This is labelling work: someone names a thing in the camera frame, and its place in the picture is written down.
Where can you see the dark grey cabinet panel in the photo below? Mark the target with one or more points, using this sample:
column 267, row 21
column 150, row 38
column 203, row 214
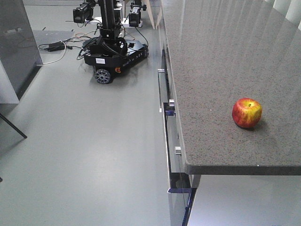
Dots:
column 19, row 56

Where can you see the black power adapter brick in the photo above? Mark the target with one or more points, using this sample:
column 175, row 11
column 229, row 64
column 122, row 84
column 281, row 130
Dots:
column 55, row 46

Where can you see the red yellow apple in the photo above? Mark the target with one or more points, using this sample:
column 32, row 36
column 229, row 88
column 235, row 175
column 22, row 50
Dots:
column 246, row 113

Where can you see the black wheeled mobile robot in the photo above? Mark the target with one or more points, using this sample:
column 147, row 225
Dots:
column 110, row 53

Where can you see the chrome drawer handle bar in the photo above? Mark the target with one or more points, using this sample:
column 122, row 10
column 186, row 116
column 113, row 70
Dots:
column 159, row 72

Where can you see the grey speckled kitchen counter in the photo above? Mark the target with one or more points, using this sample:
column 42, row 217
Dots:
column 224, row 50

